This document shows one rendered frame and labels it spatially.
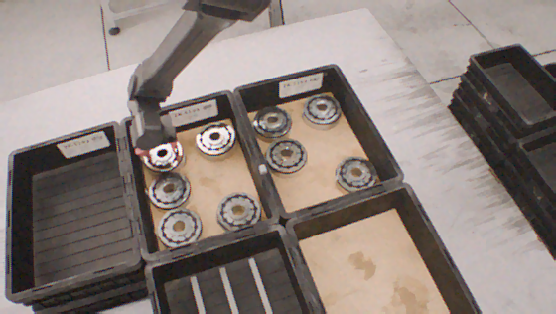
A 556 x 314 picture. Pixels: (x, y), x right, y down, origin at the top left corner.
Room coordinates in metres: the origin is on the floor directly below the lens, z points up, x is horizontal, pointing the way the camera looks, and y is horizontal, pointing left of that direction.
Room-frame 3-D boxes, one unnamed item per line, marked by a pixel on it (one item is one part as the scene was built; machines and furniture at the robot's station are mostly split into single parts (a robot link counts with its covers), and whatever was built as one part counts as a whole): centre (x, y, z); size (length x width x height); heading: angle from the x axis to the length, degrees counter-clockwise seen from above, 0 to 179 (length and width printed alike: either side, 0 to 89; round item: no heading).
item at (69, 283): (0.42, 0.48, 0.92); 0.40 x 0.30 x 0.02; 19
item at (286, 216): (0.61, -0.08, 0.92); 0.40 x 0.30 x 0.02; 19
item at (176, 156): (0.59, 0.30, 0.86); 0.10 x 0.10 x 0.01
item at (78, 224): (0.42, 0.48, 0.87); 0.40 x 0.30 x 0.11; 19
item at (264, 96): (0.61, -0.08, 0.87); 0.40 x 0.30 x 0.11; 19
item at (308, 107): (0.74, -0.12, 0.86); 0.10 x 0.10 x 0.01
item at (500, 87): (1.13, -1.00, 0.37); 0.40 x 0.30 x 0.45; 20
